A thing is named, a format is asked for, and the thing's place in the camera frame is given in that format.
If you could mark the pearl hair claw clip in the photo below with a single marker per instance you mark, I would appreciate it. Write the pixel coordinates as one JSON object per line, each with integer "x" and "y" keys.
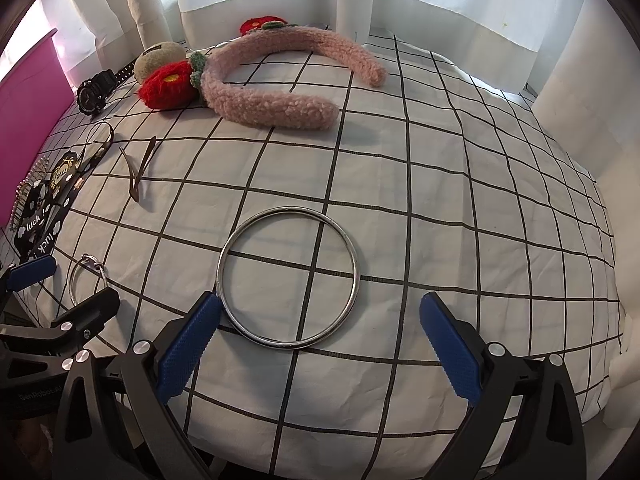
{"x": 25, "y": 198}

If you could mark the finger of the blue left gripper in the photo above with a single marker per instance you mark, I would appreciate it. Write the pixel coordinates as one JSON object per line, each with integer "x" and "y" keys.
{"x": 31, "y": 272}
{"x": 88, "y": 318}

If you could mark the pink storage box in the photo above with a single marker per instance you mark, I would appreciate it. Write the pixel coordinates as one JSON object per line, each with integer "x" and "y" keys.
{"x": 34, "y": 95}

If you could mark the beige plush round pouch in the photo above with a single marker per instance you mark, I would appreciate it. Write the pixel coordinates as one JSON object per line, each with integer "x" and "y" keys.
{"x": 155, "y": 57}

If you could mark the black digital wrist watch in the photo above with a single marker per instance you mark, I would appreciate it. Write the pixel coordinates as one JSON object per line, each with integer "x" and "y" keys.
{"x": 92, "y": 93}

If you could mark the white curtain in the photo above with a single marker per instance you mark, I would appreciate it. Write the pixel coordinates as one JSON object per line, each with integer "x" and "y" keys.
{"x": 572, "y": 59}

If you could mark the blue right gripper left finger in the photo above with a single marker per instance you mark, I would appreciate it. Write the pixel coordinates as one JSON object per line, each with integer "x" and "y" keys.
{"x": 181, "y": 344}

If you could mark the large silver metal bangle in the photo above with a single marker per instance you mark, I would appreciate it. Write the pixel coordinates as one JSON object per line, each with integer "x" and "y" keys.
{"x": 292, "y": 275}

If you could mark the white grid bed sheet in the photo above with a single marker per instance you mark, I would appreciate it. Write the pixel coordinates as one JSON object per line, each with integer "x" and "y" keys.
{"x": 434, "y": 182}

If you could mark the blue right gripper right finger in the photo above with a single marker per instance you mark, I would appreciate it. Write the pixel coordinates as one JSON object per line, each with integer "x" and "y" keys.
{"x": 455, "y": 345}

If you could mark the brown thin hair clip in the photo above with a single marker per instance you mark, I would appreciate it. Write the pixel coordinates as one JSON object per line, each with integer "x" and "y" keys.
{"x": 136, "y": 169}

